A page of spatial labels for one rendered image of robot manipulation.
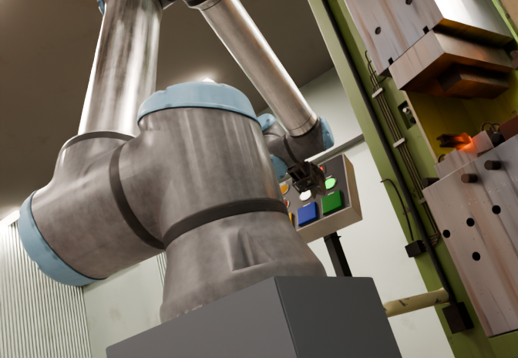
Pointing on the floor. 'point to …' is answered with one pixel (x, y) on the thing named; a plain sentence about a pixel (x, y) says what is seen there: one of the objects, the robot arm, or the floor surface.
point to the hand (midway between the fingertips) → (322, 190)
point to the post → (341, 268)
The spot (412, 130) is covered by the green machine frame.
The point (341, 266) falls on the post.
